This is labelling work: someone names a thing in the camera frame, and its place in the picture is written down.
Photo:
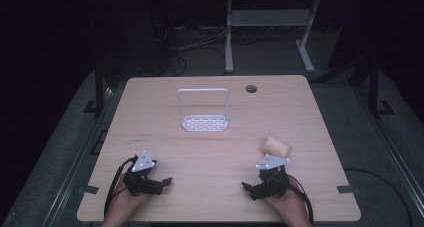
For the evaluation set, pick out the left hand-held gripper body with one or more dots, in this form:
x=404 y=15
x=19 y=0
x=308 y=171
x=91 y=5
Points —
x=142 y=162

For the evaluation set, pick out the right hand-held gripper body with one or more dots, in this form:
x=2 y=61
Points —
x=271 y=162

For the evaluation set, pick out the person's left hand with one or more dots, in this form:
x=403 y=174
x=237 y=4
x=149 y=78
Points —
x=128 y=197

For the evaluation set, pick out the person's right hand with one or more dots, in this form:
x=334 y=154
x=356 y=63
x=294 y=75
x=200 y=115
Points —
x=288 y=202

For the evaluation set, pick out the grey tape strip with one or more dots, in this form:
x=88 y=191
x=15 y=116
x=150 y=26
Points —
x=90 y=189
x=346 y=189

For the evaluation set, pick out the dark round table grommet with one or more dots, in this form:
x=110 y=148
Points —
x=251 y=88

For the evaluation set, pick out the grey metal stand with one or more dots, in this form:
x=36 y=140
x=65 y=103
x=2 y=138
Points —
x=270 y=18

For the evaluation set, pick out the aluminium floor rail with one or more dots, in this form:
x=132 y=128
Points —
x=390 y=147
x=78 y=160

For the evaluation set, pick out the black metal post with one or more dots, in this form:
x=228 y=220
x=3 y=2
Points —
x=99 y=87
x=374 y=87

